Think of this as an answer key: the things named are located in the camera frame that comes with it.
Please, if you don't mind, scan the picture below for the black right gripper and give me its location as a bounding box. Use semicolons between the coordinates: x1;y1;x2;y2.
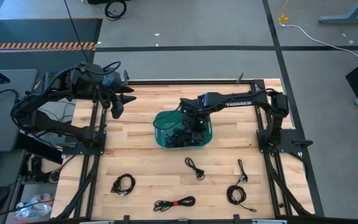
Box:
180;110;211;142

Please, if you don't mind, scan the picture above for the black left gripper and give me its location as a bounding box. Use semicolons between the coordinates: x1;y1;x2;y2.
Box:
111;83;137;120

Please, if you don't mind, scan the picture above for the black cable with white tag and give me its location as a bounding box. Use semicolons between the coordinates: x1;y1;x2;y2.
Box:
183;133;208;149

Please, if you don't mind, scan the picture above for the thick black cable coil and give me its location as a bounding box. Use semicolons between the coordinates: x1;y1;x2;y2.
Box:
162;126;190;149

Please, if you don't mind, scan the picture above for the teal plastic bin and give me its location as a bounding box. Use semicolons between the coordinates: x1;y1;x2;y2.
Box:
152;109;214;150

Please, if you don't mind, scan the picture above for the thin black cable bundle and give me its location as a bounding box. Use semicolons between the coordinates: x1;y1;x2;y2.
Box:
184;157;206;181

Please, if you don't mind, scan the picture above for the black cable with pale connector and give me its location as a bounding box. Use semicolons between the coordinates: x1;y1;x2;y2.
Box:
226;159;258;213

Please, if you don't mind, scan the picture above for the black cable with red strap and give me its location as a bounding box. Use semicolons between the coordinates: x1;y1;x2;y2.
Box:
152;195;196;213

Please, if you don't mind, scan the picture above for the black cable ring coil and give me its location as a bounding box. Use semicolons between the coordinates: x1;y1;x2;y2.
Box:
110;173;136;197

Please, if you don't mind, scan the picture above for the black mat with hazard stripes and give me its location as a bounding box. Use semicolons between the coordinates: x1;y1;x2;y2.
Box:
0;17;103;82

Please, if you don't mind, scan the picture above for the yellow plug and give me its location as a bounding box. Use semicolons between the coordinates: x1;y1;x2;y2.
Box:
277;0;290;24

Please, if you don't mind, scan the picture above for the clear plastic bag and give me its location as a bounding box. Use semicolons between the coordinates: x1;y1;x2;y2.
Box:
15;192;55;219

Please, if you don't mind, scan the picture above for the grey metal table leg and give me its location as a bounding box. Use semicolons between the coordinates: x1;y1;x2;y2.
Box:
318;0;358;25

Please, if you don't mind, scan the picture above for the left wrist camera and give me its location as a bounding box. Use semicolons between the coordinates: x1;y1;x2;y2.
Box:
102;73;118;89

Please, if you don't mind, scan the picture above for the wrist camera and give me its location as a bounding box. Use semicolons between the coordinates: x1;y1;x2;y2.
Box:
102;73;118;89
196;94;210;107

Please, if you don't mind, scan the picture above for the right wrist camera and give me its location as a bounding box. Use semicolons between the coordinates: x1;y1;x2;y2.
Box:
196;94;210;107

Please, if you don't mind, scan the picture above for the black table frame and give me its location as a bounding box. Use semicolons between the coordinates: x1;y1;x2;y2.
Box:
53;70;325;224

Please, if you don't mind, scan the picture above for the large black cable ring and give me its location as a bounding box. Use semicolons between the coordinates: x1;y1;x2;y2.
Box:
104;0;127;22

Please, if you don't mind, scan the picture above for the black hanging cable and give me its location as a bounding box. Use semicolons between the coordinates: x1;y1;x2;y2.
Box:
62;0;90;63

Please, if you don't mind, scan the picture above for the short curved black cable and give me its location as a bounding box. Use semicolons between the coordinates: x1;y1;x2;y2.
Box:
0;88;20;105

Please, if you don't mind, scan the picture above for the long white cable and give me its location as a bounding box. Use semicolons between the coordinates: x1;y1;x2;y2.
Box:
280;23;358;65

